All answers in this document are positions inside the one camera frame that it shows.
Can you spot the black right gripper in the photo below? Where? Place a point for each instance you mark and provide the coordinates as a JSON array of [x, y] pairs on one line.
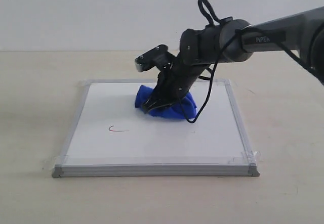
[[174, 82]]

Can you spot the blue cloth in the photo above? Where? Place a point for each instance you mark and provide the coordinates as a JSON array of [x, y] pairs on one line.
[[170, 112]]

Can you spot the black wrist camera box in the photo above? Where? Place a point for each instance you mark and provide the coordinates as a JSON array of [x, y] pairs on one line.
[[158, 57]]

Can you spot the white whiteboard with aluminium frame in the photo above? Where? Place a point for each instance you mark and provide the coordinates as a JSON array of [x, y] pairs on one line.
[[110, 137]]

